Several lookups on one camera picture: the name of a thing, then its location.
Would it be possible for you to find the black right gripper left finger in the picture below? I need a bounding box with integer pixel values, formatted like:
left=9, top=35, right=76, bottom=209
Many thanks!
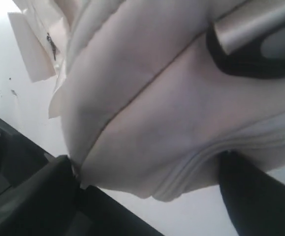
left=0, top=156, right=157, bottom=236

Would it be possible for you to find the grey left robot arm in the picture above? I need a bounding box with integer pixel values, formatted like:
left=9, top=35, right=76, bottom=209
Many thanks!
left=206, top=0, right=285, bottom=80

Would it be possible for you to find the beige duffel bag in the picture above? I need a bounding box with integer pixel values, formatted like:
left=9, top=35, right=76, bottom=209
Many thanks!
left=16, top=0, right=285, bottom=202

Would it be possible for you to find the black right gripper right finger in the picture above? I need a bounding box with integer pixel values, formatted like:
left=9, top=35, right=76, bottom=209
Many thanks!
left=218, top=151, right=285, bottom=236

